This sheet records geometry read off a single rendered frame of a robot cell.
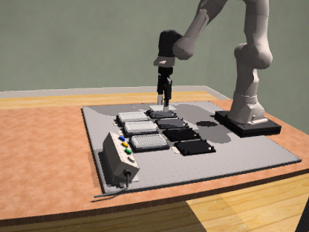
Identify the white button panel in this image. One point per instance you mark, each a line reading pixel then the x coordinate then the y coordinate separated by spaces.
pixel 120 162

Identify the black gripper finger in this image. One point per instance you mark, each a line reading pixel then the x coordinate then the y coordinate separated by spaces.
pixel 167 94
pixel 160 89

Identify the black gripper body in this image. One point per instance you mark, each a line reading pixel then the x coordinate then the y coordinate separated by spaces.
pixel 165 72

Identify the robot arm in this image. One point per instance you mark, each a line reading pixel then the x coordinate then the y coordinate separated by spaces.
pixel 256 54

